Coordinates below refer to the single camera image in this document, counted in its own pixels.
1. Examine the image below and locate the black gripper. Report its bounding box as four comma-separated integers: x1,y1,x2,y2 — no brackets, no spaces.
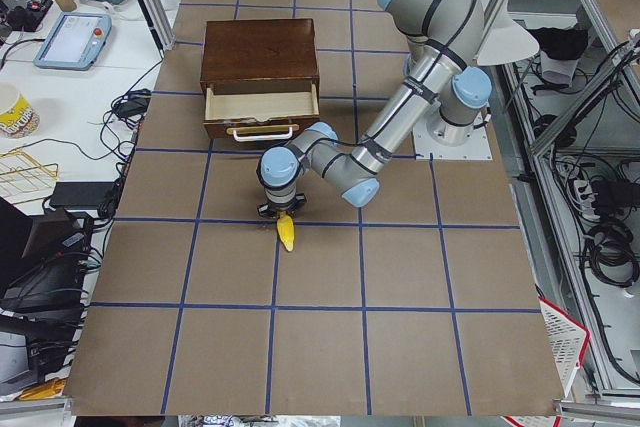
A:
257,193,306,219

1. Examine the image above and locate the yellow corn cob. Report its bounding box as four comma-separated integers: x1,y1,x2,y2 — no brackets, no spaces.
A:
276,212,295,252

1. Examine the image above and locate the white drawer handle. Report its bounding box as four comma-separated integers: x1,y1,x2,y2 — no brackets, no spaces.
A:
230,127,294,142

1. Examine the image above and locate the light wooden drawer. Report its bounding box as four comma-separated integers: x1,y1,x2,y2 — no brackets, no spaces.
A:
203,85,320,141

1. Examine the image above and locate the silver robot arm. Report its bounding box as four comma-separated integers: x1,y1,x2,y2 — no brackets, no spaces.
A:
256,0,485,218

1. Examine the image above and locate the dark wooden drawer cabinet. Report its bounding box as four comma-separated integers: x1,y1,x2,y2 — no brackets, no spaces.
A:
199,18,321,141

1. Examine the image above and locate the blue teach pendant near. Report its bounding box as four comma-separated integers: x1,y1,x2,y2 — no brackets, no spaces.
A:
33,13,112,71

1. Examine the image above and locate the yellow popcorn bucket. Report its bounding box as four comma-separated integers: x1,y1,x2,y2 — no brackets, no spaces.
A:
0,82,40,138

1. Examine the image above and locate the white plastic chair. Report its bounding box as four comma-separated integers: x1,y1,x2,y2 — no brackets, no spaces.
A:
476,0,539,66

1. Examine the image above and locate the white perforated basket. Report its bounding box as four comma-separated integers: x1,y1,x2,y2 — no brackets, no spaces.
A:
539,297,590,396

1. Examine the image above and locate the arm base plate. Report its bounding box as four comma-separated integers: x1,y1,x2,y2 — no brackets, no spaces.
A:
412,120,493,161

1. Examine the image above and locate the gold wire rack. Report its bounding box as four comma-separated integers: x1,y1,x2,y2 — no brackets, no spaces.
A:
0,150,59,204

